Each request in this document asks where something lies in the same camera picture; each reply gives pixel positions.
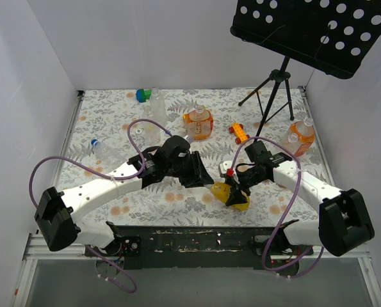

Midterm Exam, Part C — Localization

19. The black music stand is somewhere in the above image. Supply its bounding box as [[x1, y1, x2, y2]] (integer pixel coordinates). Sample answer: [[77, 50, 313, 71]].
[[229, 0, 381, 151]]

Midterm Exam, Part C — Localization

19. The small clear bottle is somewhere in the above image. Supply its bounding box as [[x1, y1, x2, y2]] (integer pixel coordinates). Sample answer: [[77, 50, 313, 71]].
[[279, 132, 301, 155]]

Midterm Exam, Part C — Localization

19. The orange label tea bottle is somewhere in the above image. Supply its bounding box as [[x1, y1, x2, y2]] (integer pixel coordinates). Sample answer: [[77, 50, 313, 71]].
[[183, 106, 214, 140]]

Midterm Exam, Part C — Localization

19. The clear Pocari Sweat bottle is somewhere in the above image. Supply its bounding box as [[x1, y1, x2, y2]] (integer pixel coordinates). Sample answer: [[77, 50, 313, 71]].
[[149, 87, 167, 126]]

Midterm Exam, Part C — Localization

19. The clear bottle blue cap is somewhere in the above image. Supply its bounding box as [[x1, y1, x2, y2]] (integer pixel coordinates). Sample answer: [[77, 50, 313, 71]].
[[91, 139, 125, 168]]

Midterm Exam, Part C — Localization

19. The clear ribbed plastic bottle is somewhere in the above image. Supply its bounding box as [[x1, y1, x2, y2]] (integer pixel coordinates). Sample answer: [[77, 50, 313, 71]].
[[142, 106, 161, 145]]

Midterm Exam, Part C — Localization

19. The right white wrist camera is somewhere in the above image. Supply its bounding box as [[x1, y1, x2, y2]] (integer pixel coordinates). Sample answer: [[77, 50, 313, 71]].
[[218, 161, 234, 178]]

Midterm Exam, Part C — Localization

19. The floral table mat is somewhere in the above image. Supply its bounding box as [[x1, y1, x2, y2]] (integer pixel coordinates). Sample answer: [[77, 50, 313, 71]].
[[56, 88, 317, 226]]

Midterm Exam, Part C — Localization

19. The yellow juice bottle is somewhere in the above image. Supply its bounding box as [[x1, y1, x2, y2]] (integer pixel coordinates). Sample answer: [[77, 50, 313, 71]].
[[209, 182, 250, 211]]

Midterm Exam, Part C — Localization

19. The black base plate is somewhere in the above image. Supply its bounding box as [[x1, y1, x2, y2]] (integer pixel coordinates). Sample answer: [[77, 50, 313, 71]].
[[84, 225, 314, 271]]

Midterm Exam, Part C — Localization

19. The orange soda bottle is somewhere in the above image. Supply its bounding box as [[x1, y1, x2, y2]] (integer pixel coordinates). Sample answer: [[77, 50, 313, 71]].
[[289, 117, 315, 157]]

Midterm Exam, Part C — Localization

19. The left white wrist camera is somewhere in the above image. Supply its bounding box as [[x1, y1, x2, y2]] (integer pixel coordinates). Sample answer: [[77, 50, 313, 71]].
[[183, 135, 193, 143]]

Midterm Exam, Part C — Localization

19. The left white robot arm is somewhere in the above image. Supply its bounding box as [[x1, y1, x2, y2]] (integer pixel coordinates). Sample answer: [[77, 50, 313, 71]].
[[35, 136, 214, 256]]

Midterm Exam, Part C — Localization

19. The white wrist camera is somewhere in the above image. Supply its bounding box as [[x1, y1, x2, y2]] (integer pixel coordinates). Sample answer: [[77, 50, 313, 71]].
[[218, 161, 234, 178], [183, 135, 193, 143]]

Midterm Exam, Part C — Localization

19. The orange toy car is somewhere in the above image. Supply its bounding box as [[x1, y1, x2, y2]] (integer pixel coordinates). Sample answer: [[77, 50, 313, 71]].
[[228, 123, 250, 145]]

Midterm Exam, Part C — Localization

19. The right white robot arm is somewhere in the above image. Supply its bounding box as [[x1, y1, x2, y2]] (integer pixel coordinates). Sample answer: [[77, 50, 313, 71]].
[[220, 141, 375, 256]]

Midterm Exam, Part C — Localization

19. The blue green toy block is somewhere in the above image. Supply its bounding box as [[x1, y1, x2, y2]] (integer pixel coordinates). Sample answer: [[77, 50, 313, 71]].
[[136, 88, 152, 103]]

